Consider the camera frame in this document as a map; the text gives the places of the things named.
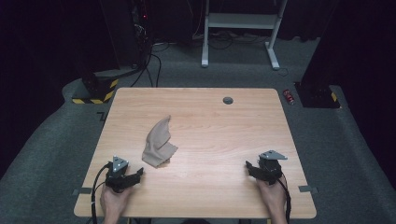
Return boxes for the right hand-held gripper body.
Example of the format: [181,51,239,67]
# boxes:
[257,149,289,187]

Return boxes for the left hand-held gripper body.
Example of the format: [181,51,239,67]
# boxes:
[105,155,132,194]

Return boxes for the beige cloth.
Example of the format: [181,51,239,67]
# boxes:
[141,115,179,169]

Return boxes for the person's left hand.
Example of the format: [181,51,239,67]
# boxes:
[100,186,134,217]

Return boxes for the person's right hand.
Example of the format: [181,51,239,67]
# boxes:
[255,179,288,217]

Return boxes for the grey tape piece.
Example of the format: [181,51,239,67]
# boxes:
[297,185,319,194]
[72,187,93,196]

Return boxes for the red can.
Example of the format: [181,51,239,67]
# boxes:
[282,89,296,106]

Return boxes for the black yellow striped base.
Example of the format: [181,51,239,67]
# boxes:
[71,69,120,105]

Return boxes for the black base with yellow mark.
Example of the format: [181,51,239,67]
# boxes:
[293,80,342,109]

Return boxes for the dark equipment rack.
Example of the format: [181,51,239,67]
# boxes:
[130,0,154,68]

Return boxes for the white metal stand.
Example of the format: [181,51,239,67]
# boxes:
[200,0,289,71]

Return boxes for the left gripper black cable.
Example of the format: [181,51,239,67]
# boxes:
[90,162,113,224]

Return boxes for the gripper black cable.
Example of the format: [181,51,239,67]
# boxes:
[276,174,292,224]
[90,162,113,224]

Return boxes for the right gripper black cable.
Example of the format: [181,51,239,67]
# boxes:
[276,174,292,224]

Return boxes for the black floor cables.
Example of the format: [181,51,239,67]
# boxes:
[130,41,171,89]

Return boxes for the cables under white stand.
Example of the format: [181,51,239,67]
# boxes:
[192,29,270,50]

